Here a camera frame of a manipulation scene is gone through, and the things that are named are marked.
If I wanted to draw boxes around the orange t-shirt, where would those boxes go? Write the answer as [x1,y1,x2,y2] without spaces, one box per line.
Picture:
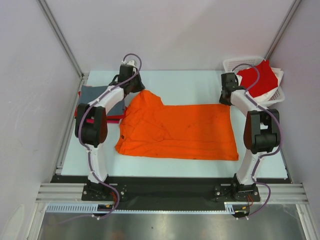
[115,90,239,161]

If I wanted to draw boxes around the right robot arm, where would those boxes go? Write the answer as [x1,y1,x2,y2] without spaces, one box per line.
[219,72,282,201]

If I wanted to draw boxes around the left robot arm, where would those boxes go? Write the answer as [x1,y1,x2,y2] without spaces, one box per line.
[74,60,145,200]

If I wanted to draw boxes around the red folded t-shirt in stack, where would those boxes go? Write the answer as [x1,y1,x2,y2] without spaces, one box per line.
[78,87,126,119]

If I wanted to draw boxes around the magenta folded t-shirt in stack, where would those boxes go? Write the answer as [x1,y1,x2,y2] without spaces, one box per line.
[85,117,122,124]

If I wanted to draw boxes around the white plastic basket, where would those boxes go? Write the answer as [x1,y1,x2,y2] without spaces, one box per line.
[222,56,285,107]

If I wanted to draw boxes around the red t-shirt in basket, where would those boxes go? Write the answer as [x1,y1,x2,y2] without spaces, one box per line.
[237,60,279,98]

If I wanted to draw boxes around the grey folded t-shirt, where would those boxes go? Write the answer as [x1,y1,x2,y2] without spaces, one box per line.
[78,85,125,118]

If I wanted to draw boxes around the white cloth in basket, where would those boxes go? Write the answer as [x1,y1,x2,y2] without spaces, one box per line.
[238,61,284,102]

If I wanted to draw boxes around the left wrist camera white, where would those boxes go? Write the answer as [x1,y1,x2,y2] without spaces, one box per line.
[122,60,137,68]

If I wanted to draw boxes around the right aluminium corner post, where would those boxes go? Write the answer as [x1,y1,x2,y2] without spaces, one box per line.
[264,0,304,60]

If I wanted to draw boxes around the aluminium corner post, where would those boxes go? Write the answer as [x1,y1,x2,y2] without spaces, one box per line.
[264,0,304,60]
[36,0,84,78]

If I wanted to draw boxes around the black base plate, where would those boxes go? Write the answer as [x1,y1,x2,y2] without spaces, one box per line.
[51,175,261,209]

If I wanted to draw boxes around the left aluminium corner post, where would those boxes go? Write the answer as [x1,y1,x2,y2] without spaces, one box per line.
[36,0,84,78]

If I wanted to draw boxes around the aluminium frame rail front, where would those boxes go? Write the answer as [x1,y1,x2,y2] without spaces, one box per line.
[35,183,309,204]

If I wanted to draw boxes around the white cable duct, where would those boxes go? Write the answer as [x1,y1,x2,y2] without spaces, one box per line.
[46,202,249,215]

